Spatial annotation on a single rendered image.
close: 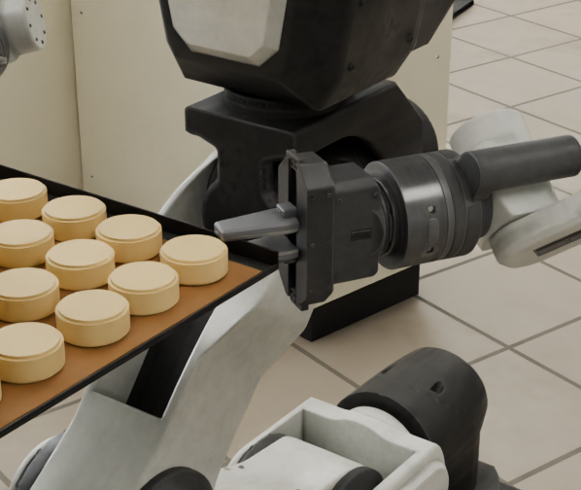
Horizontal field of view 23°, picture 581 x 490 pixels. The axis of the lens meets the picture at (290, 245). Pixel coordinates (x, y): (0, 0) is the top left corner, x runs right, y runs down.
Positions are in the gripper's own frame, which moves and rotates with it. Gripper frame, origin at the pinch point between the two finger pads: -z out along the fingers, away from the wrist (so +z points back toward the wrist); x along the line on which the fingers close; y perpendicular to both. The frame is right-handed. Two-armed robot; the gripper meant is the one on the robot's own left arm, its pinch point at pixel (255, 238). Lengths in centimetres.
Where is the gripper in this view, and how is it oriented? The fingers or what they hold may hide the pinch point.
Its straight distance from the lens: 108.9
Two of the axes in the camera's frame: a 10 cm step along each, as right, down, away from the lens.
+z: 9.1, -1.7, 3.7
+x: 0.0, -9.1, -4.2
